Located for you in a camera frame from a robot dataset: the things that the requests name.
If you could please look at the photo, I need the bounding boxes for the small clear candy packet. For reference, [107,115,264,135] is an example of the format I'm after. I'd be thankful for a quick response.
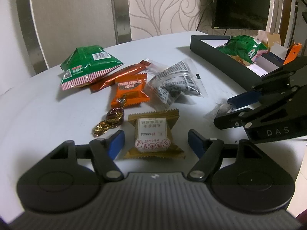
[203,102,235,122]

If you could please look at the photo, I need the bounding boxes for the long orange snack bar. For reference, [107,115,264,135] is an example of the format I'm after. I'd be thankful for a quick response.
[90,60,151,93]

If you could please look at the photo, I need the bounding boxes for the clear printed snack bag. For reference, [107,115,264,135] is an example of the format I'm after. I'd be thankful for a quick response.
[144,58,207,111]

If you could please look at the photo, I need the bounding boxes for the gold pastry pack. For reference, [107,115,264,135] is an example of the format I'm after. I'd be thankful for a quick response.
[124,109,185,159]

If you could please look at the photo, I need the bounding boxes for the black tray box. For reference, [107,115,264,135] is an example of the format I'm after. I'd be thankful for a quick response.
[190,34,298,90]

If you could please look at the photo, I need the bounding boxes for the orange blue cardboard box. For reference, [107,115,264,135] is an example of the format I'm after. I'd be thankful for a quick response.
[250,43,302,76]

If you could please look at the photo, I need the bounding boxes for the brown cardboard box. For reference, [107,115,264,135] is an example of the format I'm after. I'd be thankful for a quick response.
[256,30,281,49]

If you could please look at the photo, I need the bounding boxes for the orange square snack pack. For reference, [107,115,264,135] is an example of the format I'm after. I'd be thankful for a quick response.
[111,73,150,108]

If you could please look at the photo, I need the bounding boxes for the black wall television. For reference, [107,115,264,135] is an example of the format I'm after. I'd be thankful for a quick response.
[212,0,271,30]

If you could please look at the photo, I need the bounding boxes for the green snack bag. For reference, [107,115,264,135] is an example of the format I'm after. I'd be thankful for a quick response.
[60,45,123,91]
[216,35,268,66]

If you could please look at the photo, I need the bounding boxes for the gold brown candy wrappers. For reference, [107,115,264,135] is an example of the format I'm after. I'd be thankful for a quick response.
[92,95,126,137]

